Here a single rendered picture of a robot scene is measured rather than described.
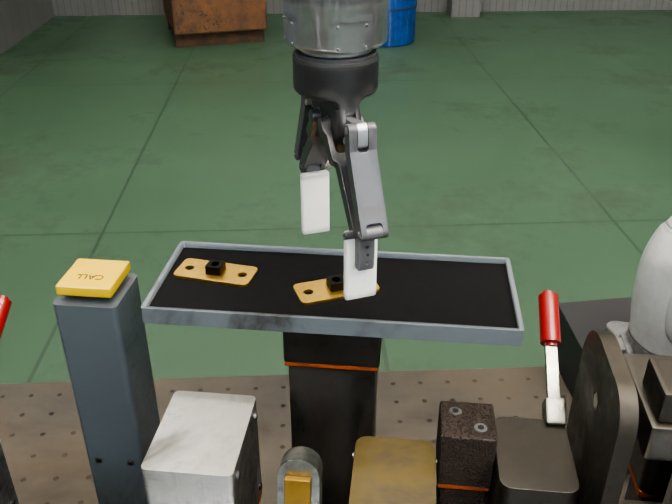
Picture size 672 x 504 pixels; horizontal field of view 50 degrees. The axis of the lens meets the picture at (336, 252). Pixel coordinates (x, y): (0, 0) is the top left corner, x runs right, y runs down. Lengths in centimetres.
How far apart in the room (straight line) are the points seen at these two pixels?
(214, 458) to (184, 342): 205
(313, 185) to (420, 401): 65
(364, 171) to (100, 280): 33
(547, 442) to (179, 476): 33
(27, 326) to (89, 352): 211
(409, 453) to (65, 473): 71
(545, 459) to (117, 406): 47
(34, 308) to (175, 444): 241
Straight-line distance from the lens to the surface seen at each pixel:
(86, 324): 81
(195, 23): 667
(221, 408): 69
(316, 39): 61
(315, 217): 78
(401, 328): 69
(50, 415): 137
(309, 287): 75
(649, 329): 123
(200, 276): 78
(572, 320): 138
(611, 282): 317
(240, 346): 263
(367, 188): 61
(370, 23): 61
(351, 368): 76
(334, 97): 62
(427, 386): 135
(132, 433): 89
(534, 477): 68
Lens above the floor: 156
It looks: 29 degrees down
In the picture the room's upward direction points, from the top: straight up
